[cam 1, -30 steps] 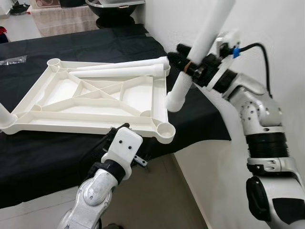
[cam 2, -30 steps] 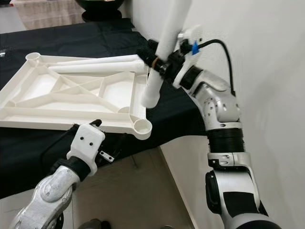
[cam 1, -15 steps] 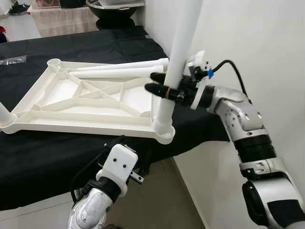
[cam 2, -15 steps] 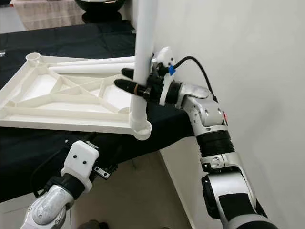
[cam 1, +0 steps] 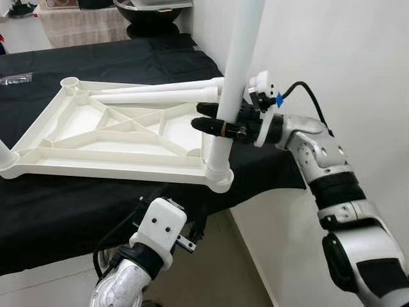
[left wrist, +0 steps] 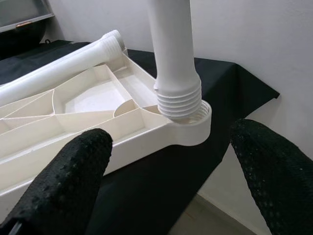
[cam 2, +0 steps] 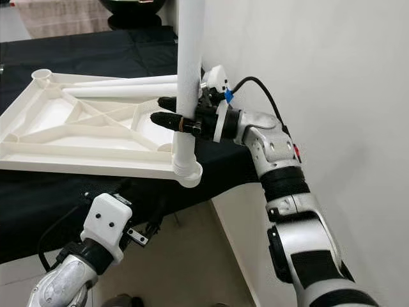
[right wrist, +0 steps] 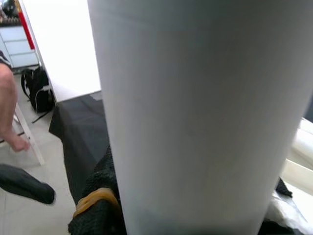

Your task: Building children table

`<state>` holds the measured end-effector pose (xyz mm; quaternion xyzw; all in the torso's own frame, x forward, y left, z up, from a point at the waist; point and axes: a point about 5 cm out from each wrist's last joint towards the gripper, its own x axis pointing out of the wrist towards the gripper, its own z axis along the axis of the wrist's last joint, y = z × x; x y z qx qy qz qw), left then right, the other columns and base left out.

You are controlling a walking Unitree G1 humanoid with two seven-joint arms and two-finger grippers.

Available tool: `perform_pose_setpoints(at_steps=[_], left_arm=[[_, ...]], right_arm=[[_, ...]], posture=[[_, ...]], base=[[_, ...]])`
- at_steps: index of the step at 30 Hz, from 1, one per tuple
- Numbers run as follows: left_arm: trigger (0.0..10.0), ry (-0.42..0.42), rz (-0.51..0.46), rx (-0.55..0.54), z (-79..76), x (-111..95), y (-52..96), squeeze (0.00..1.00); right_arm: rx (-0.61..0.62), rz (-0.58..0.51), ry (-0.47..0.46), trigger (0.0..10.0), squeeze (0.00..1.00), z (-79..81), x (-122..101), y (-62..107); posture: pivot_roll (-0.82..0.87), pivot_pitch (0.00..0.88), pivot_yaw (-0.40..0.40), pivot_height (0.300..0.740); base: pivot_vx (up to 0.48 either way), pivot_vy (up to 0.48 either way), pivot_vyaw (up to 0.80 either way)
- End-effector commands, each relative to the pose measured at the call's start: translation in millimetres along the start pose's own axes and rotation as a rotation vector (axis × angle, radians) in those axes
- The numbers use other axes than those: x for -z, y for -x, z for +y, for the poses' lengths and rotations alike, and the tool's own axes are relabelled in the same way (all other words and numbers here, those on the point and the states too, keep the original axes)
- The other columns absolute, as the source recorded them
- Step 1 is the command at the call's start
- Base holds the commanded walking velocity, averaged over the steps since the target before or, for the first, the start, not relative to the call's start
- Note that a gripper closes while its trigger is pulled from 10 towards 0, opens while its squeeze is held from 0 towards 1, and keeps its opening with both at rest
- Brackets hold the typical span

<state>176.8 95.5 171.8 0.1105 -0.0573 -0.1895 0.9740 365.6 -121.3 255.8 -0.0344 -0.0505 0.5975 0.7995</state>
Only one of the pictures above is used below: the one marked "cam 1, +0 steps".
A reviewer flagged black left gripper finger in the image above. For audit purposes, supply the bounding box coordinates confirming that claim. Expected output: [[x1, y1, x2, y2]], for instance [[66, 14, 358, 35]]
[[190, 208, 208, 242]]

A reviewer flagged white plastic table top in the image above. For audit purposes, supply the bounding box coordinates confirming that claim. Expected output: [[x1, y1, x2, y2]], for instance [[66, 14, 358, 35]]
[[0, 77, 235, 194]]

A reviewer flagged large black round bowl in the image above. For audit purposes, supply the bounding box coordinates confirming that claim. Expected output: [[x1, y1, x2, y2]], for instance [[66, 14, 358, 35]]
[[114, 0, 194, 39]]

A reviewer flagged black tablecloth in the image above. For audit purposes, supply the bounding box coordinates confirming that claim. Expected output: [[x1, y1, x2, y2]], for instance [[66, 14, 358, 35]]
[[0, 33, 307, 277]]

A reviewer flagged beige woven mat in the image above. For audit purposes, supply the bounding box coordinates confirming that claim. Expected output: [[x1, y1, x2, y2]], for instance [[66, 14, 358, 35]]
[[37, 6, 132, 49]]

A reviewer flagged red patterned box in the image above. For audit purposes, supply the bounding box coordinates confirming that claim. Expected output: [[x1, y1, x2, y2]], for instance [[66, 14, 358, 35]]
[[40, 0, 77, 8]]

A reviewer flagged clear tape strip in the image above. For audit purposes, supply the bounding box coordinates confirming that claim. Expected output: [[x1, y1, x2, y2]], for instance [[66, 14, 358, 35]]
[[0, 73, 33, 86]]

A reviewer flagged black stand base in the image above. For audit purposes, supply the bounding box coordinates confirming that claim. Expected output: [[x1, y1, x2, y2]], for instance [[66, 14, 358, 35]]
[[6, 2, 38, 17]]

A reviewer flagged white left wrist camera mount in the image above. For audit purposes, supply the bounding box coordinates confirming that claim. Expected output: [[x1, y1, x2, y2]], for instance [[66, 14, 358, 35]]
[[130, 197, 189, 269]]

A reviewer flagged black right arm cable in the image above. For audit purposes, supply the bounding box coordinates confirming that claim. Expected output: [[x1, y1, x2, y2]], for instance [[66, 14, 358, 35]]
[[279, 80, 334, 136]]

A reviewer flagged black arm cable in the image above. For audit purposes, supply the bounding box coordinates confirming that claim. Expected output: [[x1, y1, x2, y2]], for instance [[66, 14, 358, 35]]
[[93, 205, 143, 279], [279, 80, 334, 136]]

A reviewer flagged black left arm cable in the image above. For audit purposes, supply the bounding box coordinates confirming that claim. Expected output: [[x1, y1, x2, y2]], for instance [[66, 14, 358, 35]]
[[93, 205, 143, 279]]

